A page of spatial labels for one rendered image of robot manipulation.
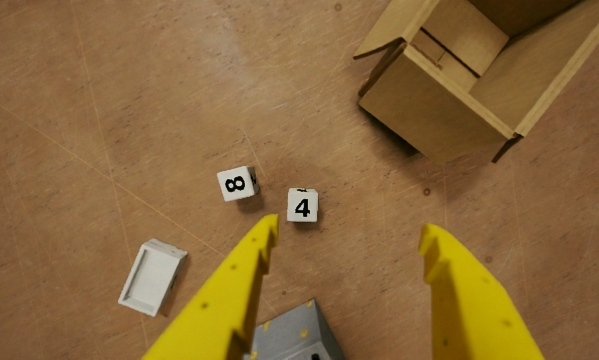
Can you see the white cube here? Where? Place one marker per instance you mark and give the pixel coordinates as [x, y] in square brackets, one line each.
[302, 205]
[238, 183]

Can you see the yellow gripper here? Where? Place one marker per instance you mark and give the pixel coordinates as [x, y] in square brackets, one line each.
[472, 316]

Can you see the open brown cardboard box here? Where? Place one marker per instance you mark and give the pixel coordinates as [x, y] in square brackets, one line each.
[513, 56]

